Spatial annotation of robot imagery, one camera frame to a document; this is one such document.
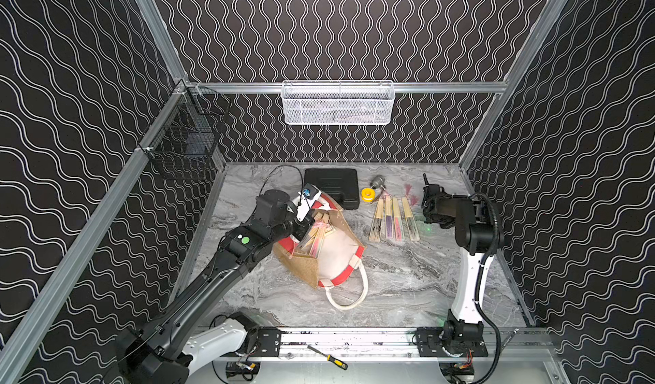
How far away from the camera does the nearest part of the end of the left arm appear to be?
618 mm

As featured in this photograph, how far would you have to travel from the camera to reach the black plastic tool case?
41.2 inches

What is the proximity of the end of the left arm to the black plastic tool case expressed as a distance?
15.4 inches
